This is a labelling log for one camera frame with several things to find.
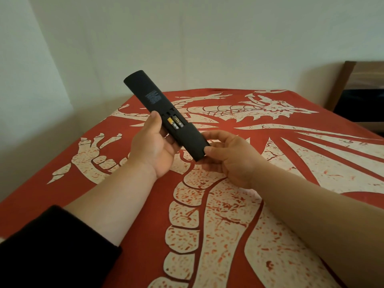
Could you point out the person's left thumb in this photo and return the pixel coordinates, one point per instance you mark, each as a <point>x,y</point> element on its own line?
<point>157,122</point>

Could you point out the black remote control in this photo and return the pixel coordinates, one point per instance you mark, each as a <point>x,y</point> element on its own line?
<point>159,104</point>

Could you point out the person's right thumb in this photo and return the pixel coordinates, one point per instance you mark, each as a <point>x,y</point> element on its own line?
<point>217,149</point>

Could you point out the red dragon print bedsheet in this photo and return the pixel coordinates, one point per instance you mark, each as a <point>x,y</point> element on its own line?
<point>240,206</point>

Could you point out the person's right forearm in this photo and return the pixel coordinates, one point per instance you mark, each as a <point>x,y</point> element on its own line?
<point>318,224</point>

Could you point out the person's left forearm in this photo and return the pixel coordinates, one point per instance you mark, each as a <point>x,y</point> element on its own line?
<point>111,200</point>

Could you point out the brown wooden chair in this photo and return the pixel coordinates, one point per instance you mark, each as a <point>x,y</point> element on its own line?
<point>357,92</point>

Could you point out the black battery cover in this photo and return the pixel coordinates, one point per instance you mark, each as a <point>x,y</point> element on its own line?
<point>195,142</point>

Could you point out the person's right hand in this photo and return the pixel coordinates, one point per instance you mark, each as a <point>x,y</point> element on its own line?
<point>232,158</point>

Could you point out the black sleeve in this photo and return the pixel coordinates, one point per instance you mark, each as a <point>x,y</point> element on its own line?
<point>51,251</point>

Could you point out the person's left hand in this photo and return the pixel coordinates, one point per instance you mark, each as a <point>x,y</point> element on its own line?
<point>151,146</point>

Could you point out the gold and black battery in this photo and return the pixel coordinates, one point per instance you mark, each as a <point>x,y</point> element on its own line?
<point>171,123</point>
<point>178,121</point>

